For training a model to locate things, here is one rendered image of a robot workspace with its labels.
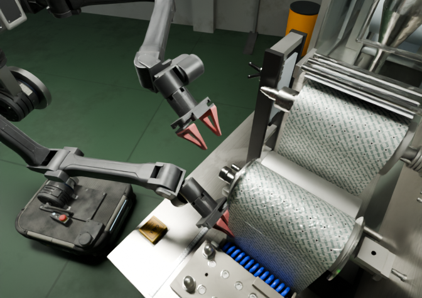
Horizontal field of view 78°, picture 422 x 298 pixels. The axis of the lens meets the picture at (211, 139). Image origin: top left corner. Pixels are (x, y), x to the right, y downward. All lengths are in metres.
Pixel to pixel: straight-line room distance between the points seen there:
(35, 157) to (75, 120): 1.96
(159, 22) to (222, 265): 0.71
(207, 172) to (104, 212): 0.95
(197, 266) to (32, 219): 1.43
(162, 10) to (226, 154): 0.62
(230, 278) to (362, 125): 0.51
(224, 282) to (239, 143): 0.62
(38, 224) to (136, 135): 1.06
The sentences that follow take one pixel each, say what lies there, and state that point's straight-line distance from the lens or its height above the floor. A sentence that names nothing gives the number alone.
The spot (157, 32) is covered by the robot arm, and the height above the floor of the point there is 1.46.
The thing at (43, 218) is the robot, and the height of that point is 0.24.
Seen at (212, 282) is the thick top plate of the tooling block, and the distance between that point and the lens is 0.79.
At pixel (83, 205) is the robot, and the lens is 1.92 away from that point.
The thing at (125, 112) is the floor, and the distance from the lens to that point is 2.80.
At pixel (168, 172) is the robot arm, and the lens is 0.71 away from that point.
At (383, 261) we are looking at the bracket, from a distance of 0.62.
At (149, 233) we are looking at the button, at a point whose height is 0.92.
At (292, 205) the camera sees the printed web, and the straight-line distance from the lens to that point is 0.58.
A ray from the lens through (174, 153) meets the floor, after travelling 2.32.
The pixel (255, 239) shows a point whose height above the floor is 1.15.
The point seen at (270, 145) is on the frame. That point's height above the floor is 0.94.
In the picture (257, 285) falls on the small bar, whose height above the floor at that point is 1.05.
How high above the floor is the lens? 1.80
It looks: 49 degrees down
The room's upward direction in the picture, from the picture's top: straight up
